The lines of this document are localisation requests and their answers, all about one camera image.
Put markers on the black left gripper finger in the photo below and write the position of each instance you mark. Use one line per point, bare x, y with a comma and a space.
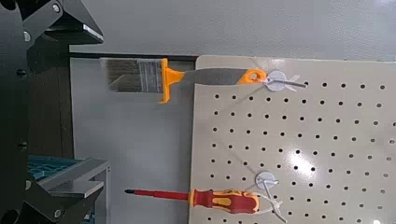
68, 18
62, 202

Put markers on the grey teal plastic crate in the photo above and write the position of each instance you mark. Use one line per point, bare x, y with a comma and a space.
77, 169

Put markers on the orange grey paintbrush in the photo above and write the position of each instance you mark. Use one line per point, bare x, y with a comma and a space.
211, 77

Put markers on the red yellow screwdriver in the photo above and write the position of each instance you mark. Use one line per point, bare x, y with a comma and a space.
224, 200

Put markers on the white plastic peg hook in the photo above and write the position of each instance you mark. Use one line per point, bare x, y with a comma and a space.
276, 81
264, 179

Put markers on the white zip tie loop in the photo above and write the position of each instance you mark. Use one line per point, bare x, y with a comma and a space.
274, 205

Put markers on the white perforated pegboard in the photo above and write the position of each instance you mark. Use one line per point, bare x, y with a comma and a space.
311, 124

